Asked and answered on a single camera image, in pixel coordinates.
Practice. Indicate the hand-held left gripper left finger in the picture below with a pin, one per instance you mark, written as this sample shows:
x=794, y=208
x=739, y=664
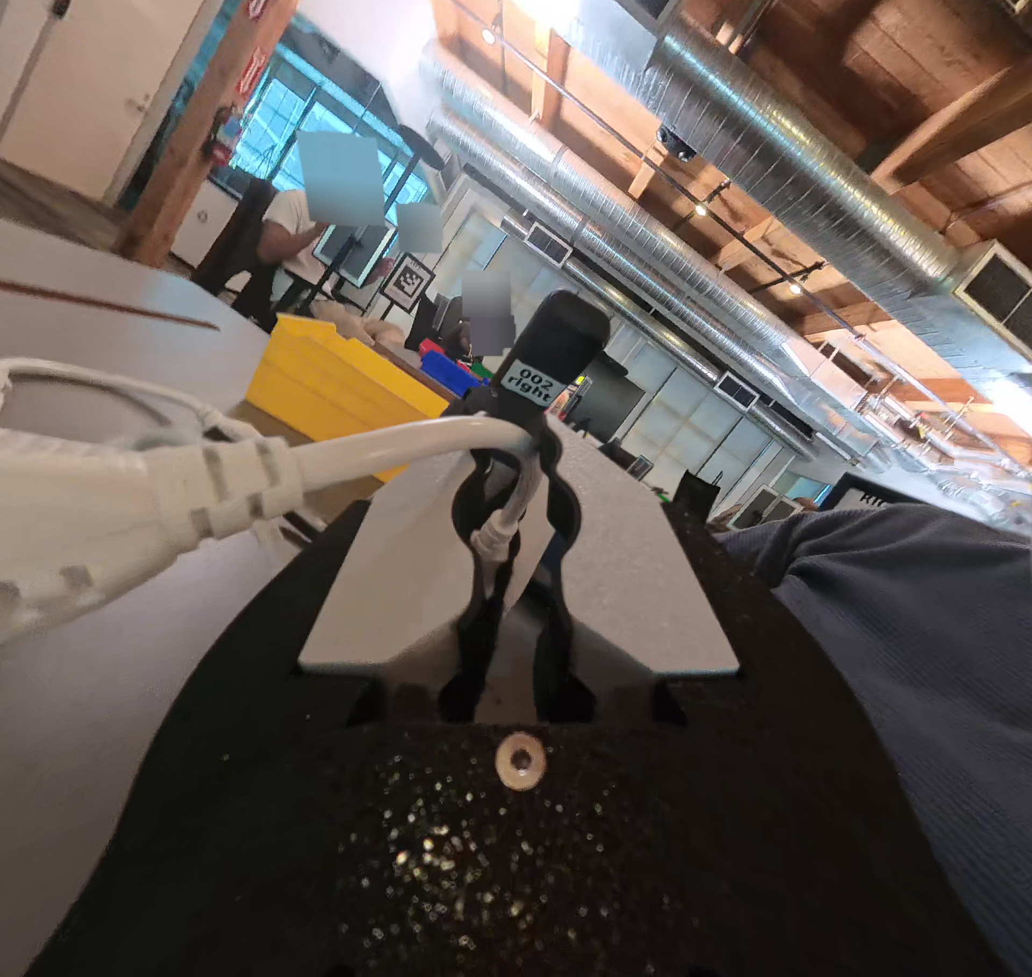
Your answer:
x=387, y=582

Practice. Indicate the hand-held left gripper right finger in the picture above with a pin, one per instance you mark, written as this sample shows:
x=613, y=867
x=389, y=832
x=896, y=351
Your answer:
x=637, y=582

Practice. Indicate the black monitor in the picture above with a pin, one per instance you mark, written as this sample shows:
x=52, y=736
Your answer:
x=609, y=405

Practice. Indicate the blue plastic bin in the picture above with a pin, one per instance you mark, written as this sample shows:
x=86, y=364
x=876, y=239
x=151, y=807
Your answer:
x=447, y=372

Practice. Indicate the black and white tag board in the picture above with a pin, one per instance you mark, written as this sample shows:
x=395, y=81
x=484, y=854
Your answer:
x=407, y=282

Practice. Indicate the yellow plastic bin stack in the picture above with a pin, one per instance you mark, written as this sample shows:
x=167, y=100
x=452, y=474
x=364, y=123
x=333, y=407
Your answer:
x=339, y=396

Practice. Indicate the person's dark blue sweater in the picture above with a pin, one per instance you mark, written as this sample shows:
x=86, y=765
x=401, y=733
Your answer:
x=927, y=671

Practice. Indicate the dark jacket on chair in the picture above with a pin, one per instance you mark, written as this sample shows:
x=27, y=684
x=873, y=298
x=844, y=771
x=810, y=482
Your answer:
x=234, y=259

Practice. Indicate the red fire extinguisher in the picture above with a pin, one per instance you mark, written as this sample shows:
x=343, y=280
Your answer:
x=216, y=139

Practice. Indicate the white door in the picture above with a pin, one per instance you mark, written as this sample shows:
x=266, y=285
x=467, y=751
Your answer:
x=105, y=66

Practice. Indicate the thin silver air duct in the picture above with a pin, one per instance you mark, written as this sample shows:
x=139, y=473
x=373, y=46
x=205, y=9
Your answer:
x=629, y=300

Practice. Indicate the medium silver air duct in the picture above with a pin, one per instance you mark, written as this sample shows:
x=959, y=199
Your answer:
x=564, y=175

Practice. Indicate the large silver air duct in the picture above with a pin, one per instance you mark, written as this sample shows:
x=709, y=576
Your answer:
x=766, y=130

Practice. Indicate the wooden post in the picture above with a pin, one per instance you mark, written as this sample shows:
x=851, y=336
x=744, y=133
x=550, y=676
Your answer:
x=201, y=147

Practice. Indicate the duct vent grille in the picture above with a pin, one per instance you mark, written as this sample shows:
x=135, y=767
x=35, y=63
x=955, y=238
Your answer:
x=996, y=288

